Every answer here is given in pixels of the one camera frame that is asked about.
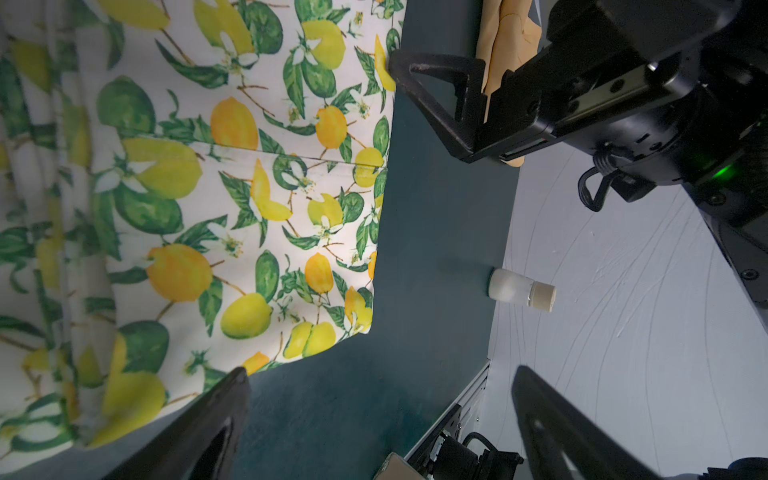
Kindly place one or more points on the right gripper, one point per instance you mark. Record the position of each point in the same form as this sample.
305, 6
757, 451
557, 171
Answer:
631, 76

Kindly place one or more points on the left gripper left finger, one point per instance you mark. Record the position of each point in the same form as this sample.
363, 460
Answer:
202, 443

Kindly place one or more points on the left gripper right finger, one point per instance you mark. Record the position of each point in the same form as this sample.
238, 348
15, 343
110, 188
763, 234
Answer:
556, 435

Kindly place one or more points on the yellow skirt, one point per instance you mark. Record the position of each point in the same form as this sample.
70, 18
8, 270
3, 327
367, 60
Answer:
507, 39

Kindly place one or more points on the green floral skirt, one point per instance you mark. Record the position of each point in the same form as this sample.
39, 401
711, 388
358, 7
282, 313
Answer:
187, 188

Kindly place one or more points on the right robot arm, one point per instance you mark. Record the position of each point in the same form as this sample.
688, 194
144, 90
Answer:
731, 194

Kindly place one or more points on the small white bottle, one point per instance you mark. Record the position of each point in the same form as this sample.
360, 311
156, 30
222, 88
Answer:
509, 287

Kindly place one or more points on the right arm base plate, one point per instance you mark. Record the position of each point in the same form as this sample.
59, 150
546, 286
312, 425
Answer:
441, 455

